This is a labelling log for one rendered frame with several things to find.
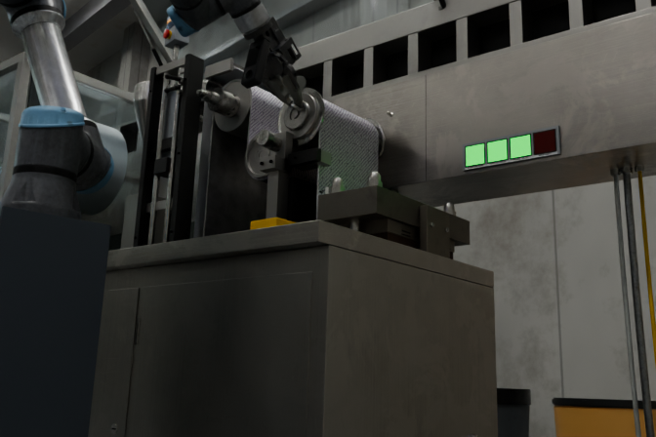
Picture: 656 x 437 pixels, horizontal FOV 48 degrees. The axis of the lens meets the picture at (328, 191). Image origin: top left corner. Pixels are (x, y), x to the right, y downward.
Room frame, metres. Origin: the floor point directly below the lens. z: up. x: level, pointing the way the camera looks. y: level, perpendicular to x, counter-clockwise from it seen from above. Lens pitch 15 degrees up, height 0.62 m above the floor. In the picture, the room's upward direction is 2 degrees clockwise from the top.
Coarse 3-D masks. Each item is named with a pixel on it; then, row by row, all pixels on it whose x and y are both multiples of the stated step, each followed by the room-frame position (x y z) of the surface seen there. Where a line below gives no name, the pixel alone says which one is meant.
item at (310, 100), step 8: (304, 96) 1.65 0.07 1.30; (312, 104) 1.63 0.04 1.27; (312, 112) 1.63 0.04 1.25; (280, 120) 1.70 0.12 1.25; (312, 120) 1.63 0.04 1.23; (304, 128) 1.65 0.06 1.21; (312, 128) 1.64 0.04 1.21; (296, 136) 1.66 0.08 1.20; (304, 136) 1.66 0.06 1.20; (312, 144) 1.71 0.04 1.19
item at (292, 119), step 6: (306, 102) 1.65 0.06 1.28; (288, 108) 1.67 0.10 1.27; (306, 108) 1.63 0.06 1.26; (288, 114) 1.67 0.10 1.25; (294, 114) 1.66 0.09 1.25; (300, 114) 1.64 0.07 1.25; (306, 114) 1.63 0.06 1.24; (288, 120) 1.67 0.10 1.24; (294, 120) 1.66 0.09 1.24; (300, 120) 1.64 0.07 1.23; (306, 120) 1.64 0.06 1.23; (288, 126) 1.67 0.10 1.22; (294, 126) 1.66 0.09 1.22; (300, 126) 1.65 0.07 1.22
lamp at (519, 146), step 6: (516, 138) 1.66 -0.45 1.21; (522, 138) 1.65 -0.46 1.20; (528, 138) 1.64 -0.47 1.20; (516, 144) 1.66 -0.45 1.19; (522, 144) 1.65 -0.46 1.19; (528, 144) 1.64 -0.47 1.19; (516, 150) 1.66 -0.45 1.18; (522, 150) 1.65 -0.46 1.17; (528, 150) 1.64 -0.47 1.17; (516, 156) 1.66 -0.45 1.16
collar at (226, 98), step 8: (216, 88) 1.79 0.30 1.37; (224, 96) 1.77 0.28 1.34; (232, 96) 1.80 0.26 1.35; (208, 104) 1.80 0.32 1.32; (216, 104) 1.79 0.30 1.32; (224, 104) 1.78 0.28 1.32; (232, 104) 1.80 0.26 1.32; (216, 112) 1.81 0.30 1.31; (224, 112) 1.80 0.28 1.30; (232, 112) 1.81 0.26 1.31
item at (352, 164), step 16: (320, 144) 1.64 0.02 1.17; (336, 144) 1.68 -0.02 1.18; (352, 144) 1.73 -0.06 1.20; (336, 160) 1.68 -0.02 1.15; (352, 160) 1.73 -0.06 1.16; (368, 160) 1.78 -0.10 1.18; (320, 176) 1.64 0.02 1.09; (336, 176) 1.68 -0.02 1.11; (352, 176) 1.74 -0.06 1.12; (368, 176) 1.79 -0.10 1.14
